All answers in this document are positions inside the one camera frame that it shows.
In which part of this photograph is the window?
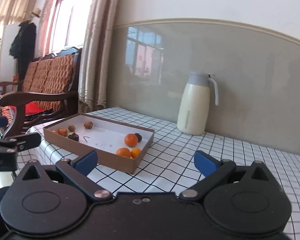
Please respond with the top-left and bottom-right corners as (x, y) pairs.
(51, 0), (100, 53)

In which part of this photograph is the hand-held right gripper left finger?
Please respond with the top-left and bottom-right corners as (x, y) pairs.
(14, 150), (113, 203)

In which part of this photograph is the sheer patterned curtain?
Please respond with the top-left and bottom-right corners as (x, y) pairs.
(0, 0), (43, 78)

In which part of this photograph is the large orange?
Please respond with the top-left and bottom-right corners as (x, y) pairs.
(124, 133), (138, 147)

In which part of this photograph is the beige curtain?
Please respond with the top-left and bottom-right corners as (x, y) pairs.
(77, 0), (123, 114)

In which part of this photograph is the cream thermos jug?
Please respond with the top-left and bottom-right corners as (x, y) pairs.
(177, 72), (219, 135)

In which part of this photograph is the dark hanging coat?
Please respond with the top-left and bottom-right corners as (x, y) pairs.
(10, 21), (37, 80)

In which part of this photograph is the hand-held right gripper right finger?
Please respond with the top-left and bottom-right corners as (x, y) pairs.
(179, 151), (278, 202)

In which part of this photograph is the red seat cushion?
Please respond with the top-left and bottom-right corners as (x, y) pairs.
(24, 101), (53, 115)

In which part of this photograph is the wooden sofa with orange cushions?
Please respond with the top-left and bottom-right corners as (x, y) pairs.
(0, 47), (82, 140)

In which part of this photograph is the white checked tablecloth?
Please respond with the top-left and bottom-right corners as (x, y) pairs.
(15, 107), (300, 240)

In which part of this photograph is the brown cardboard box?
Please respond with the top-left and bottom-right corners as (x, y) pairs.
(43, 113), (155, 175)

